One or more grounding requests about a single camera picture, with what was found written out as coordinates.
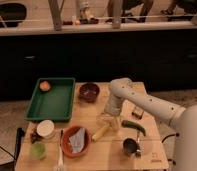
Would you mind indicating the green plastic cup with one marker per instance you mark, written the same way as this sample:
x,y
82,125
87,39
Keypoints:
x,y
37,151

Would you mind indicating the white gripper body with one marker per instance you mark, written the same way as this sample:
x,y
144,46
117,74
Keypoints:
x,y
114,105

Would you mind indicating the crumpled grey cloth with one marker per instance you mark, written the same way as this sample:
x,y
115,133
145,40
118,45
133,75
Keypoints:
x,y
77,140

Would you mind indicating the metal spoon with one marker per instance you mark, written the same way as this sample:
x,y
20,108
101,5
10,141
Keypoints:
x,y
138,152

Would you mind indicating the yellow banana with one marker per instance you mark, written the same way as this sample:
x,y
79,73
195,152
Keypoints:
x,y
100,132

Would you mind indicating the small metal cup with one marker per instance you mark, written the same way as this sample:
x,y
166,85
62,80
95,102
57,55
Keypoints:
x,y
129,146

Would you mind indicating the white plastic fork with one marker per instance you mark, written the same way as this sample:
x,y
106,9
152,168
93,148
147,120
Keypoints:
x,y
60,164

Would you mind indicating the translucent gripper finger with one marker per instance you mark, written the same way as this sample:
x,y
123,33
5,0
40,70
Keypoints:
x,y
115,123
103,120

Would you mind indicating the green cucumber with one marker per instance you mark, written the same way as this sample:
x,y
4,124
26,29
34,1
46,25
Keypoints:
x,y
133,125

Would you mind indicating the small brown box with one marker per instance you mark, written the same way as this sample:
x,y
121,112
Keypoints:
x,y
137,112

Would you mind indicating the orange plate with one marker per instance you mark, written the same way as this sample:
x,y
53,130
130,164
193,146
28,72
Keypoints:
x,y
66,146

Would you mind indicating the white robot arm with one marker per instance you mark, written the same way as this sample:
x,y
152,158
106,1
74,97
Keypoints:
x,y
182,119

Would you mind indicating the orange fruit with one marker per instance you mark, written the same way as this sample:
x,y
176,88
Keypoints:
x,y
45,86

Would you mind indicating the dark red bowl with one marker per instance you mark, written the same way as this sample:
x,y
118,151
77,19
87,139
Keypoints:
x,y
89,92

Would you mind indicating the green plastic tray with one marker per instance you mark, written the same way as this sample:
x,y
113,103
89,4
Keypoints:
x,y
55,104

